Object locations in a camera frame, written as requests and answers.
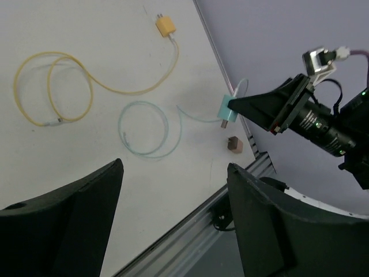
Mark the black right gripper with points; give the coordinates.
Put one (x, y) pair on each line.
(277, 109)

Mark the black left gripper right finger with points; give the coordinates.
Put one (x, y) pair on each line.
(280, 235)

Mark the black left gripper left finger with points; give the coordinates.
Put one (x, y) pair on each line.
(64, 232)

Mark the teal plug adapter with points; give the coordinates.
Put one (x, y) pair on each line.
(225, 113)

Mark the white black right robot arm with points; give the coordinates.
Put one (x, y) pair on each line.
(341, 132)

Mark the pink plug adapter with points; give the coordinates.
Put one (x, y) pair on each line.
(235, 145)

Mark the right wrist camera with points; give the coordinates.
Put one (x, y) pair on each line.
(320, 62)

